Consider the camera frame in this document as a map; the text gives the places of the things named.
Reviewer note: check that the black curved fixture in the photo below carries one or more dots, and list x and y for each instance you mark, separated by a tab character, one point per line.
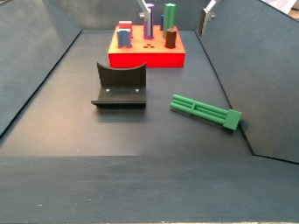
122	87

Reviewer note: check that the light blue grey peg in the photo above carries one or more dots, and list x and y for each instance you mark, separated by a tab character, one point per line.
123	35

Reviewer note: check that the red rectangular peg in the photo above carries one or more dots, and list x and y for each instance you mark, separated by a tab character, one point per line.
124	24

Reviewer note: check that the purple cylinder peg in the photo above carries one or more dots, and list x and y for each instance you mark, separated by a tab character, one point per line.
148	29

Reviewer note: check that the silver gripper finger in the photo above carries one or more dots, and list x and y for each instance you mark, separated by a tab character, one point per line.
207	15
147	11

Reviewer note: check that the red peg board base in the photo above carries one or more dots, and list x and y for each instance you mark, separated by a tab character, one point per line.
147	51

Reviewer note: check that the dark blue peg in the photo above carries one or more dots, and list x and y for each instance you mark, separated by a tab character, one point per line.
162	22

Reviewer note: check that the brown hexagonal peg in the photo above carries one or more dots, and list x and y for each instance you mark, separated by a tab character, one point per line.
170	38

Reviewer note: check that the green three prong object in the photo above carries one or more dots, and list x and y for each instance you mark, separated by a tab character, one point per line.
226	117

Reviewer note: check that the green star peg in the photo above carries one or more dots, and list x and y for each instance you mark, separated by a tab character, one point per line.
168	16

